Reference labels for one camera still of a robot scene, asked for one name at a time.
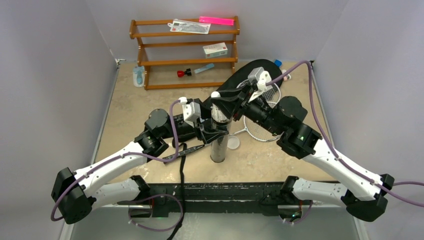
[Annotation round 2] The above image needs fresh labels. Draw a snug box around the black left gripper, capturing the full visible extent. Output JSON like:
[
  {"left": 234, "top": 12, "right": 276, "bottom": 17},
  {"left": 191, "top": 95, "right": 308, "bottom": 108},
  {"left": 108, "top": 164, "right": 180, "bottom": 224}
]
[{"left": 160, "top": 100, "right": 228, "bottom": 143}]

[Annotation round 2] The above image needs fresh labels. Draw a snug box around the black shuttlecock tube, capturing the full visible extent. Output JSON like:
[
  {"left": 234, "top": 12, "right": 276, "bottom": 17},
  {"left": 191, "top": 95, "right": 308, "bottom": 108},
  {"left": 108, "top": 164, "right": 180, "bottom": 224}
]
[{"left": 210, "top": 119, "right": 232, "bottom": 163}]

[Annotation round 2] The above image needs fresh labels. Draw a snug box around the white feather shuttlecock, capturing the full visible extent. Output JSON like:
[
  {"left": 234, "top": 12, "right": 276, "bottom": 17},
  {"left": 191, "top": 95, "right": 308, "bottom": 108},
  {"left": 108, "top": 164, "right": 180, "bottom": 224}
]
[{"left": 210, "top": 91, "right": 230, "bottom": 123}]

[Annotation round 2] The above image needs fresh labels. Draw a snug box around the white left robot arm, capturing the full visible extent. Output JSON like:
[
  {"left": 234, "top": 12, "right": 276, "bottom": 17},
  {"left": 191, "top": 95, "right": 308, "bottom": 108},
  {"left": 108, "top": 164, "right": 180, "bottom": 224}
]
[{"left": 50, "top": 97, "right": 228, "bottom": 224}]

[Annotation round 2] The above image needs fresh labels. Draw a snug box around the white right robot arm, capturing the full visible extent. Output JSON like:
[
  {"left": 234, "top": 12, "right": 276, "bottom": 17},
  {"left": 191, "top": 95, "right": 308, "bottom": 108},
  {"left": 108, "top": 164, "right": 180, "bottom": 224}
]
[{"left": 210, "top": 86, "right": 394, "bottom": 222}]

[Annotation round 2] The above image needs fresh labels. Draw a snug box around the lower white badminton racket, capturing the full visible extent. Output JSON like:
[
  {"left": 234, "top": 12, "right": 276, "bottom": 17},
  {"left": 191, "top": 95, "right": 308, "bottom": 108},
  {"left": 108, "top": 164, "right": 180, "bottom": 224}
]
[{"left": 230, "top": 115, "right": 282, "bottom": 143}]

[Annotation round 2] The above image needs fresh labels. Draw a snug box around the white badminton racket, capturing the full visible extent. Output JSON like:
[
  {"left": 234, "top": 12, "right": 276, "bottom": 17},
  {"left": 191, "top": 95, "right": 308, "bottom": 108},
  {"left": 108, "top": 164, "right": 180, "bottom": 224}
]
[
  {"left": 230, "top": 115, "right": 282, "bottom": 143},
  {"left": 236, "top": 79, "right": 282, "bottom": 106}
]

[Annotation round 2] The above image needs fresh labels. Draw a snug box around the upper white badminton racket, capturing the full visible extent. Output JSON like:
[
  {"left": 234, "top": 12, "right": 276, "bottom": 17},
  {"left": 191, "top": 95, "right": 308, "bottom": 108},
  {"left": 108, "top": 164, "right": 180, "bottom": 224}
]
[{"left": 236, "top": 79, "right": 282, "bottom": 106}]

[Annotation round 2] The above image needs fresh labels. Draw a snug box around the clear tube lid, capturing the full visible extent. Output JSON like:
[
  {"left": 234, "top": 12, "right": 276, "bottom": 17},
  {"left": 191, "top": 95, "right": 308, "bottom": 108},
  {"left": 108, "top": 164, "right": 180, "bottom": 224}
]
[{"left": 227, "top": 136, "right": 240, "bottom": 150}]

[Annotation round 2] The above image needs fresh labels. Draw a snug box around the black racket bag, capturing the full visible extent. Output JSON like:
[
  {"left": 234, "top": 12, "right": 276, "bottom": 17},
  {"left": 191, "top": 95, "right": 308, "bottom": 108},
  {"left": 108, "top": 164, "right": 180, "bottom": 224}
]
[{"left": 202, "top": 58, "right": 285, "bottom": 114}]

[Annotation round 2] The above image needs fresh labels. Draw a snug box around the light blue tube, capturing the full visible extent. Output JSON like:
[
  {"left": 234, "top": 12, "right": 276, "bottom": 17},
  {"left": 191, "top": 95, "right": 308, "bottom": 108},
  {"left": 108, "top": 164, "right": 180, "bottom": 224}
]
[{"left": 194, "top": 63, "right": 215, "bottom": 74}]

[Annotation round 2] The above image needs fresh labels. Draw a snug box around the white red small box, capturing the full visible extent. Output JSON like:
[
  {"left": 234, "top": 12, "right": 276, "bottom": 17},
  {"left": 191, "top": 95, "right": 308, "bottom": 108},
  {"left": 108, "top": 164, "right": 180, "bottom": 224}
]
[{"left": 202, "top": 42, "right": 228, "bottom": 59}]

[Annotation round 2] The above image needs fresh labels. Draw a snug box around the blue small object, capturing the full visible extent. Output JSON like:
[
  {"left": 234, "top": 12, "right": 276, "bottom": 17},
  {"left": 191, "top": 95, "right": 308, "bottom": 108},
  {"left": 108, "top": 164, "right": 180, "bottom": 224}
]
[{"left": 273, "top": 59, "right": 283, "bottom": 68}]

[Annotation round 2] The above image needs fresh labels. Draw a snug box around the pink white small object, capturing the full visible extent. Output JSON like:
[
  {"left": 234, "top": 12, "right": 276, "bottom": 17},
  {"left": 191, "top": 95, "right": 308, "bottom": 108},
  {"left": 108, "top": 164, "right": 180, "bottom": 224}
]
[{"left": 281, "top": 69, "right": 292, "bottom": 82}]

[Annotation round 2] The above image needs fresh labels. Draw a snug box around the red black stamp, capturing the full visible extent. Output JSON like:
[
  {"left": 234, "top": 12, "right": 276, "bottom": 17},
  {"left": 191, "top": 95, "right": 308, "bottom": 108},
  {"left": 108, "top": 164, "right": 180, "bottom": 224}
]
[{"left": 176, "top": 68, "right": 192, "bottom": 78}]

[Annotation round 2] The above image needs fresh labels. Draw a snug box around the pink ruler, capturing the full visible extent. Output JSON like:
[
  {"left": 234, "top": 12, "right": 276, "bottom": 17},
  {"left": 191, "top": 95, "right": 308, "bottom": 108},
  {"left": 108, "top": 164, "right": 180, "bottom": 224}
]
[{"left": 198, "top": 16, "right": 235, "bottom": 26}]

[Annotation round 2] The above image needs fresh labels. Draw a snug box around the blue white packaged item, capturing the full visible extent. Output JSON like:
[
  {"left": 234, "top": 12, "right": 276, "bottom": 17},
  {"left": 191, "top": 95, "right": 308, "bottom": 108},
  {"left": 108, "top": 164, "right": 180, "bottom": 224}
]
[{"left": 132, "top": 66, "right": 145, "bottom": 88}]

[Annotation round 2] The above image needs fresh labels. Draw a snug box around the wooden shelf rack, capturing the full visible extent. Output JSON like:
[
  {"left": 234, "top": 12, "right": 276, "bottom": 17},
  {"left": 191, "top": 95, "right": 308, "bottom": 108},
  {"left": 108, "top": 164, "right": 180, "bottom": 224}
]
[{"left": 129, "top": 16, "right": 240, "bottom": 90}]

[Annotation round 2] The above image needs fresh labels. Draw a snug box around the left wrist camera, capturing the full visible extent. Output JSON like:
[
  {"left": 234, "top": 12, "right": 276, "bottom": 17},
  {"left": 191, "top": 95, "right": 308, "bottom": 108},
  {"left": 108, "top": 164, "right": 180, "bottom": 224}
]
[{"left": 178, "top": 96, "right": 201, "bottom": 128}]

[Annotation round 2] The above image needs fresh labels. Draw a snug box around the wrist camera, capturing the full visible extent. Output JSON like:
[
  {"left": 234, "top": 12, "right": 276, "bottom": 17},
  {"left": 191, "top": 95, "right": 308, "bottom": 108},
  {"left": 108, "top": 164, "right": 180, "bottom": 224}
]
[
  {"left": 178, "top": 96, "right": 201, "bottom": 128},
  {"left": 247, "top": 67, "right": 273, "bottom": 103}
]

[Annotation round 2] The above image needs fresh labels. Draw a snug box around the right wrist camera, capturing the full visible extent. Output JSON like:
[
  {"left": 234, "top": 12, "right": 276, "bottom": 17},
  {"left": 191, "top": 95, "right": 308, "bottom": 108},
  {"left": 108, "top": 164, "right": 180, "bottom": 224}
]
[{"left": 247, "top": 67, "right": 273, "bottom": 103}]

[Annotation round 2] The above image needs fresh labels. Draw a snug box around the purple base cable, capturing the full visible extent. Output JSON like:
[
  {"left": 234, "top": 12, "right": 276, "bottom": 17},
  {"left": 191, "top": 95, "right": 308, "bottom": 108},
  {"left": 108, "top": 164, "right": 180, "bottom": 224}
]
[{"left": 127, "top": 192, "right": 184, "bottom": 232}]

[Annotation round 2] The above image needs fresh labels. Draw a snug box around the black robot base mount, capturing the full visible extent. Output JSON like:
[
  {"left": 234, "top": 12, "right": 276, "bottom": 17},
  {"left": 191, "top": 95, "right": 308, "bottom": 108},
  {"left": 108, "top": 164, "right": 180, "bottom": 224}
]
[{"left": 126, "top": 181, "right": 307, "bottom": 217}]

